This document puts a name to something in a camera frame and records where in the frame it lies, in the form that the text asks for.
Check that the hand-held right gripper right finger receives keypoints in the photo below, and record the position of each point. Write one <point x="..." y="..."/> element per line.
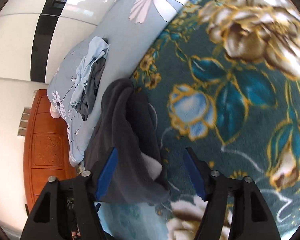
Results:
<point x="193" y="172"/>

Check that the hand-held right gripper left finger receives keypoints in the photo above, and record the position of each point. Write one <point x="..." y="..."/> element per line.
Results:
<point x="107" y="173"/>

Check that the dark grey fleece garment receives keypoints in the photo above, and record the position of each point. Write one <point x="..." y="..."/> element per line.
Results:
<point x="130" y="140"/>

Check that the wooden headboard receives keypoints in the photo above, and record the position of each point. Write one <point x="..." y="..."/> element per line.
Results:
<point x="43" y="150"/>

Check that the teal floral blanket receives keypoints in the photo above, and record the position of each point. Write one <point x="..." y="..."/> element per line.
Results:
<point x="227" y="110"/>

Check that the dark grey shirt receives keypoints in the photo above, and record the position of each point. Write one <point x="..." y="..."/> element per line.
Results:
<point x="91" y="90"/>

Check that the light blue shirt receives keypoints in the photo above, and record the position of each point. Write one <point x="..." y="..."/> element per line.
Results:
<point x="86" y="72"/>

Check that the light blue floral duvet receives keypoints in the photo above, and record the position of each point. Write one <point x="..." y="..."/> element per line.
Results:
<point x="120" y="42"/>

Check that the black framed sliding door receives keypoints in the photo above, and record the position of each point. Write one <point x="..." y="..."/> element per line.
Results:
<point x="43" y="37"/>

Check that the grey wall switch panels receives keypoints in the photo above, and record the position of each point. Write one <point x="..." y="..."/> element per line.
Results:
<point x="23" y="121"/>

